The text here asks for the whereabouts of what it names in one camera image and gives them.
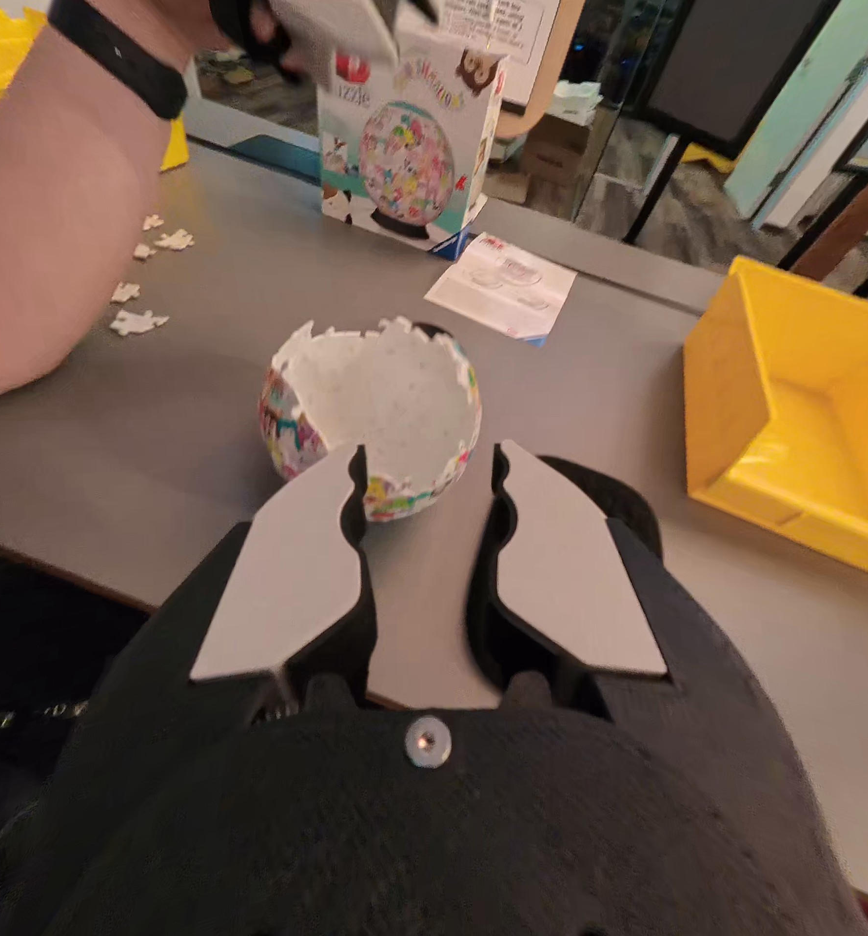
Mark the cardboard box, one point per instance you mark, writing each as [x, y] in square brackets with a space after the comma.
[551, 153]

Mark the pile of white puzzle pieces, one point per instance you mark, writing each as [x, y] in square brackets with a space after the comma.
[138, 322]

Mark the black wall screen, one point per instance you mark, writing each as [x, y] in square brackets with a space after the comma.
[734, 66]

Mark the colourful puzzle box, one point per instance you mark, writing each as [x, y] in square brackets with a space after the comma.
[405, 161]

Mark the person's black jacket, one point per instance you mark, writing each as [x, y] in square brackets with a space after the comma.
[32, 643]

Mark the black wristband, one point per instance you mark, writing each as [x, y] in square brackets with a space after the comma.
[119, 58]

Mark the black metal leg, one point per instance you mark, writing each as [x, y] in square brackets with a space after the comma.
[657, 190]

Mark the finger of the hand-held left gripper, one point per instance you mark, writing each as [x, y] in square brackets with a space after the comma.
[339, 29]

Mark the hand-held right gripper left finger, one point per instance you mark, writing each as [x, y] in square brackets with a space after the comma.
[280, 585]

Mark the white sign board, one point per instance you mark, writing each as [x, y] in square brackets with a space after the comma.
[492, 44]

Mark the folded instruction leaflet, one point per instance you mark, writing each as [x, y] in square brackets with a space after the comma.
[500, 285]

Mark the colourful puzzle ball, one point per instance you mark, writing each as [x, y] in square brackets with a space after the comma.
[383, 409]

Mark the black ball stand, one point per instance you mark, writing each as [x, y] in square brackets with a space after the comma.
[430, 330]

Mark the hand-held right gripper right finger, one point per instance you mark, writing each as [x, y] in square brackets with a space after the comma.
[573, 585]

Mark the person's left forearm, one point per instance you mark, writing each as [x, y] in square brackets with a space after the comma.
[53, 219]

